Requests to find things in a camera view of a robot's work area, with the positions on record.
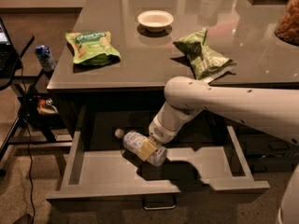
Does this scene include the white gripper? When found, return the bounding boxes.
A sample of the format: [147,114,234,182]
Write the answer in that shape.
[137,116,178,161]

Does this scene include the clear blue plastic bottle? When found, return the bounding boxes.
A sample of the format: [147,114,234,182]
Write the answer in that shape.
[114,129,167,167]

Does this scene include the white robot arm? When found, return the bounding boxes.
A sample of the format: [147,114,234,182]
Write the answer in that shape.
[149,77,299,146]

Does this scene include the open grey top drawer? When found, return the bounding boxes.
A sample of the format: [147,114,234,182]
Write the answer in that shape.
[46,101,271,212]

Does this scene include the dark drawer cabinet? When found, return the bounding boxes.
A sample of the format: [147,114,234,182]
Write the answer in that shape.
[230,84,299,175]

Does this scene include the dark green chip bag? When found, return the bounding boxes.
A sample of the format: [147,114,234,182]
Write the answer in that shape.
[173,27,236,80]

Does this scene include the small colourful items on shelf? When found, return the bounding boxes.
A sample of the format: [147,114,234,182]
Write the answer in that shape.
[37,98,58,115]

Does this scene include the light green snack bag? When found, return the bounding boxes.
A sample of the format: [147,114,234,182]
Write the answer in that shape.
[65,31,121,66]

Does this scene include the white paper bowl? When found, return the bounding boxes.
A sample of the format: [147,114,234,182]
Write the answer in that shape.
[137,10,174,33]

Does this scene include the blue drink can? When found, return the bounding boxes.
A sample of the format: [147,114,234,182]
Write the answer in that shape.
[35,45,56,72]

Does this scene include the black laptop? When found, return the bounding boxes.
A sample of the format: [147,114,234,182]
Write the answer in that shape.
[0,18,21,78]

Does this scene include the metal drawer handle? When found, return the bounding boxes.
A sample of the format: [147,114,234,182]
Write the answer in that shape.
[142,194,177,211]

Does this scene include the black side desk frame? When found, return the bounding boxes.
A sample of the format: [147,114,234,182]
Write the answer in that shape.
[0,34,72,161]

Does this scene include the black cable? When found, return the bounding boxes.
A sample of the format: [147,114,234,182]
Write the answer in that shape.
[17,58,36,219]

